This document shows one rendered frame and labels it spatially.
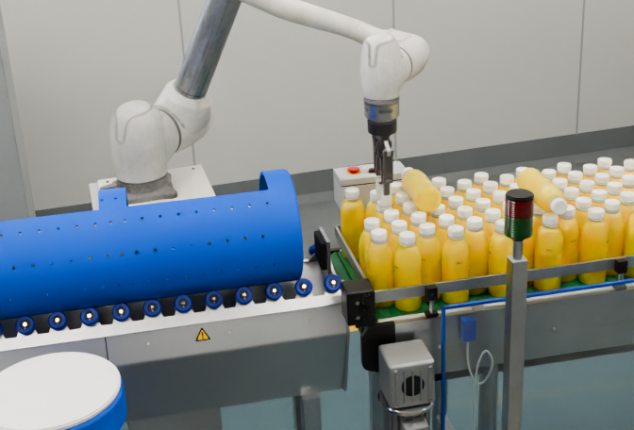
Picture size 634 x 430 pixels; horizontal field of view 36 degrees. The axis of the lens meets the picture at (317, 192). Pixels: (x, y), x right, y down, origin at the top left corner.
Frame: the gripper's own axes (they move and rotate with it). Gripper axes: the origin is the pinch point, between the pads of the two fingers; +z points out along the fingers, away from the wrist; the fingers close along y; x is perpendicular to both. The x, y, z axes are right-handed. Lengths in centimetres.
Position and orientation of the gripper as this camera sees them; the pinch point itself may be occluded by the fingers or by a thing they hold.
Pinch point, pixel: (383, 191)
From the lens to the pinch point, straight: 256.4
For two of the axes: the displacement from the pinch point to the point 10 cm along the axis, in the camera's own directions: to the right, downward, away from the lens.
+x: 9.8, -1.1, 1.5
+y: 1.8, 3.6, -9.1
